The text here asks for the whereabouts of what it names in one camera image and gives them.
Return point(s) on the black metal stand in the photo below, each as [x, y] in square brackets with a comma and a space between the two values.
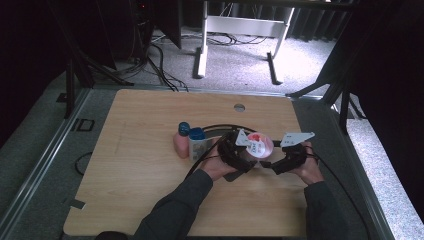
[70, 90]
[344, 110]

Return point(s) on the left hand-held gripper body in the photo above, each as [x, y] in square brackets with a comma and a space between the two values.
[231, 155]

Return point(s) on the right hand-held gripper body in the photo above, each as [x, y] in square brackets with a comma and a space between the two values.
[293, 156]

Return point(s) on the grey table grommet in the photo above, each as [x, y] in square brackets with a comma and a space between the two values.
[239, 107]

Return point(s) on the person's right hand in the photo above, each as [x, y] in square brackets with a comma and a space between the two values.
[311, 171]

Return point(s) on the black equipment cabinet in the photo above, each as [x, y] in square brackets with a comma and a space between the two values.
[123, 30]

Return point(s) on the person's left hand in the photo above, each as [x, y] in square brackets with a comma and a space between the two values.
[216, 168]

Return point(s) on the pink bottle with blue cap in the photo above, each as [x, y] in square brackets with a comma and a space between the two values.
[181, 146]

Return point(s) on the dark grey slotted tray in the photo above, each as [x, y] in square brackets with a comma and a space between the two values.
[234, 176]

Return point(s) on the white bottle with blue cap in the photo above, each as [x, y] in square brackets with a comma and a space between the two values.
[197, 147]

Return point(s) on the aluminium frame rail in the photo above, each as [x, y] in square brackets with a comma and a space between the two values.
[363, 176]
[40, 160]

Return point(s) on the black rectangular bracket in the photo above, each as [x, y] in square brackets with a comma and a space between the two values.
[74, 124]

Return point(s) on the white desk frame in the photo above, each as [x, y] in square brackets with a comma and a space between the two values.
[246, 26]

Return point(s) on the grey tape strip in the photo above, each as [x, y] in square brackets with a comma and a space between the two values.
[75, 203]

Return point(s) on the dark curtain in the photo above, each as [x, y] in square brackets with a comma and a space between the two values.
[313, 23]

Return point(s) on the pink tub with red label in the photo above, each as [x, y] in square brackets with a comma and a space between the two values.
[261, 147]

